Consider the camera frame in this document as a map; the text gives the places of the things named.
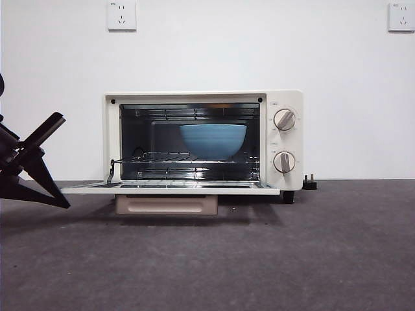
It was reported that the blue ribbed bowl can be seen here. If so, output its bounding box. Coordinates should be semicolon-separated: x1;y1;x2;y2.
179;124;248;161

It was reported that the white Toshiba toaster oven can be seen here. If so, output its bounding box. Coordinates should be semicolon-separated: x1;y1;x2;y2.
103;89;305;205

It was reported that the beige oven knob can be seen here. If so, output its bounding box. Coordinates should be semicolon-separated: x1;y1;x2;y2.
273;108;297;132
273;151;297;174

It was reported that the metal wire oven rack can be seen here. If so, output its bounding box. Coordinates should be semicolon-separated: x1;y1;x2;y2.
111;150;261;164

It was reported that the white wall socket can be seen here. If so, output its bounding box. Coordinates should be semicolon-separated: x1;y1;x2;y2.
388;3;415;33
108;0;137;32

